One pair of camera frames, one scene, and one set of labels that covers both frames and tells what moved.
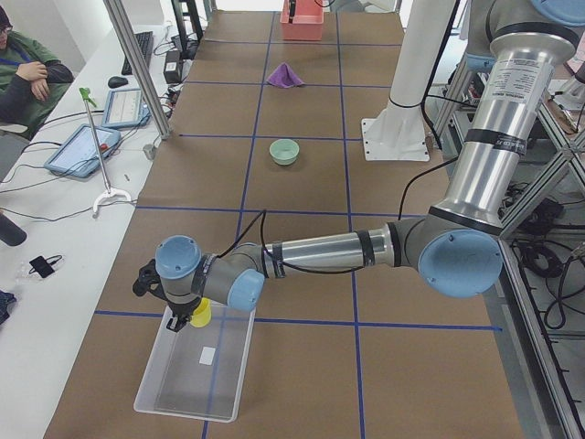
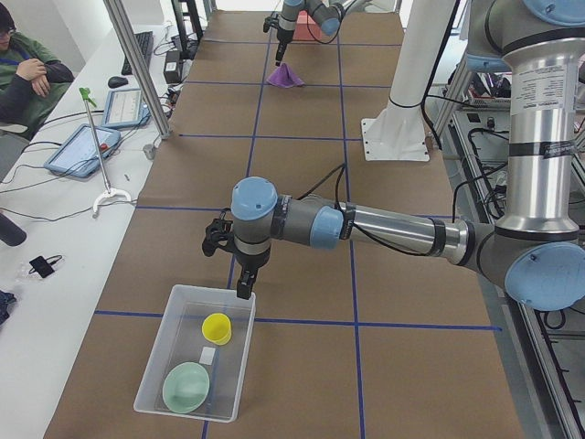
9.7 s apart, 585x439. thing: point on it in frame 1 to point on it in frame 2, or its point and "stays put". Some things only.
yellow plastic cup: (202, 315) to (217, 328)
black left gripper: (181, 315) to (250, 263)
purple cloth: (283, 77) stays put
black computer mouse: (115, 81) stays put
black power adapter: (173, 67) stays put
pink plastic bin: (307, 24) stays put
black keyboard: (144, 42) stays put
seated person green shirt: (32, 80) stays put
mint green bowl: (283, 152) to (186, 387)
